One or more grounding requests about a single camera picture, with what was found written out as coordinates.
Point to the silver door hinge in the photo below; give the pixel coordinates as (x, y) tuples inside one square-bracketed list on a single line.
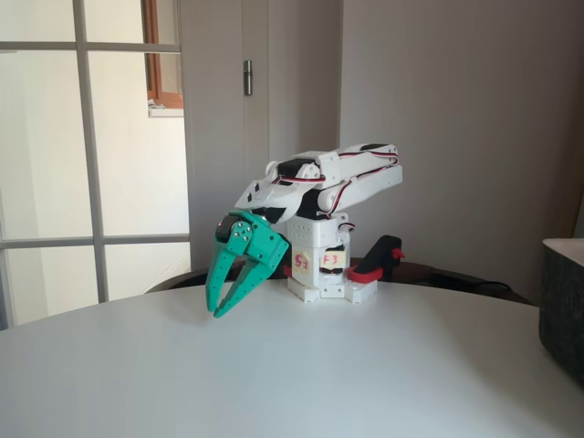
[(247, 77)]

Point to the brown wooden window frame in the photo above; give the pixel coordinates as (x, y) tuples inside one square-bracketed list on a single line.
[(153, 68)]

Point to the dark brown chair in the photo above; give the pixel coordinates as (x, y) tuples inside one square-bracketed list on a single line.
[(433, 274)]

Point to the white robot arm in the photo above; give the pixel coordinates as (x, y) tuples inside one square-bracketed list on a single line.
[(365, 182)]

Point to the black red table clamp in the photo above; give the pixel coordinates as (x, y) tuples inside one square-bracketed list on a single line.
[(381, 255), (287, 271)]

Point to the yellow label reading F5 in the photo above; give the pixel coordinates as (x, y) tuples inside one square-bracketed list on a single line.
[(301, 262)]

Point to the dark grey felt container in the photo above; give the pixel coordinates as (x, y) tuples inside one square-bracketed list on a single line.
[(563, 310)]

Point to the yellow label reading F3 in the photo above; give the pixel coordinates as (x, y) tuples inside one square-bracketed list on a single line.
[(332, 260)]

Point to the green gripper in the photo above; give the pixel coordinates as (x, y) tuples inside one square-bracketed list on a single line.
[(261, 250)]

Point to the white framed glass door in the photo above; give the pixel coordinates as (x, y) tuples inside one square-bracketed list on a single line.
[(84, 137)]

